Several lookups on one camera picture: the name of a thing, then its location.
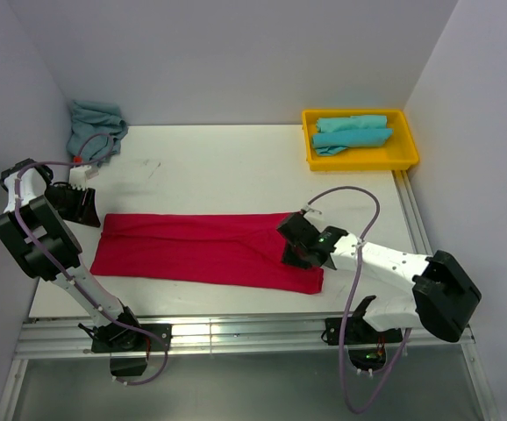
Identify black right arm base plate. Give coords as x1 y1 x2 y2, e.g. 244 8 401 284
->
320 318 403 346

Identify rolled teal t-shirt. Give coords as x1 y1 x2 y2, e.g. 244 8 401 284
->
311 128 393 156
316 115 388 133

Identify crumpled grey-blue t-shirt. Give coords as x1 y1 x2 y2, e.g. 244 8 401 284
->
66 100 129 167

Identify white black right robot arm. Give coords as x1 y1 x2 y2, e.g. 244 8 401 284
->
277 212 482 344

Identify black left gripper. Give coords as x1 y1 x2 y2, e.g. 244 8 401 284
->
44 183 101 227

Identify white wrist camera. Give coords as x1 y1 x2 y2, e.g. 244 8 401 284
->
301 204 323 219
68 156 99 190

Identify aluminium mounting rail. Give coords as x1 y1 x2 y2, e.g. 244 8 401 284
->
15 309 475 361

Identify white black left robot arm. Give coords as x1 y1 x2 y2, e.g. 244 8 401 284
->
0 159 144 350

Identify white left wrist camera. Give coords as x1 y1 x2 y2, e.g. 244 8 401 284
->
68 156 99 190

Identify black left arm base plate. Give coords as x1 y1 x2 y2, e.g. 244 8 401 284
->
91 324 172 353

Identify red t-shirt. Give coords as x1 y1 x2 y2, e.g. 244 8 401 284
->
90 213 324 295

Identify yellow plastic bin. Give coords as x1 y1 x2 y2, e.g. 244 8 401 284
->
302 109 419 171

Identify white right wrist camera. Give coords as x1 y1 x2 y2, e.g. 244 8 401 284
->
301 204 323 219

